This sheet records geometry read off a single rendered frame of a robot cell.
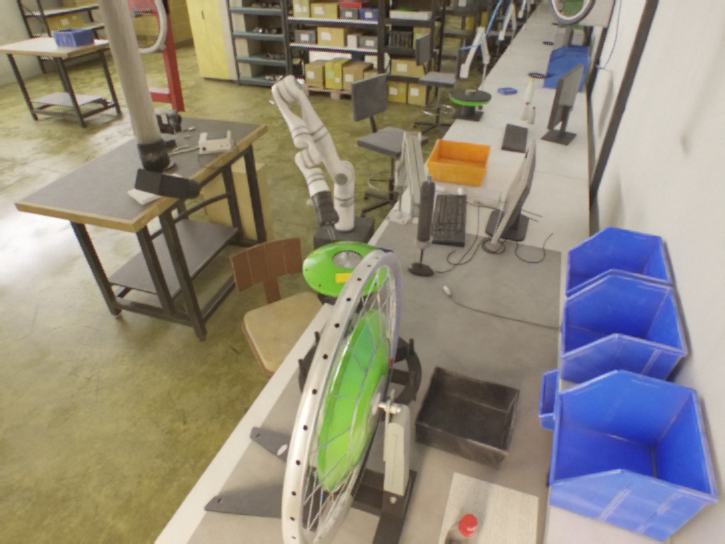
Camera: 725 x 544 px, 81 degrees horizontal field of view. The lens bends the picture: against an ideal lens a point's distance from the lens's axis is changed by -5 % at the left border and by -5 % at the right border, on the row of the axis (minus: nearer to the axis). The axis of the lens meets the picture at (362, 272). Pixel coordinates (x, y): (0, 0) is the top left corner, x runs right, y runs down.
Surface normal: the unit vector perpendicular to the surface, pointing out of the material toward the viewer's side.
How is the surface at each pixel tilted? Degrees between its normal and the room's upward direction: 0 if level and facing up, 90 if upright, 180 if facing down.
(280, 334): 0
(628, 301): 88
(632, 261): 88
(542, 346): 0
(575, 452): 0
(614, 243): 88
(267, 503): 18
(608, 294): 88
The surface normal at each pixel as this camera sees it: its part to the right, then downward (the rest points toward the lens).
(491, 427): 0.00, -0.79
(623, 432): -0.38, 0.53
